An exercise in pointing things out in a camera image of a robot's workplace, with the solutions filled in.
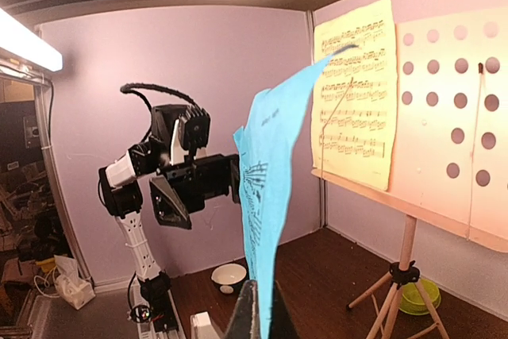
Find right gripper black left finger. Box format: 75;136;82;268
224;280;260;339

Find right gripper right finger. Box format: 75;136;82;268
271;281;300;339

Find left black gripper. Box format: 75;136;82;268
149;154;240;230

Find blue sheet music page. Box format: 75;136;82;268
233;58;329;338

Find yellow sheet music page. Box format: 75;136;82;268
311;0;398;191

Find pink music stand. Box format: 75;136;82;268
315;0;507;318

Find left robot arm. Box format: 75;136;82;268
98;83;240;332

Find white metronome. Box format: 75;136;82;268
190;312;224;339

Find white and navy bowl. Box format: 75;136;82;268
210;263;247;295

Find white tissue pack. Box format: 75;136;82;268
54;255;95;310

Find green plastic bowl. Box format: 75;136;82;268
399;279;441;316

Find ceiling light bar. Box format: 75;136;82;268
1;10;63;72

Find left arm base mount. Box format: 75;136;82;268
128;283;186;339

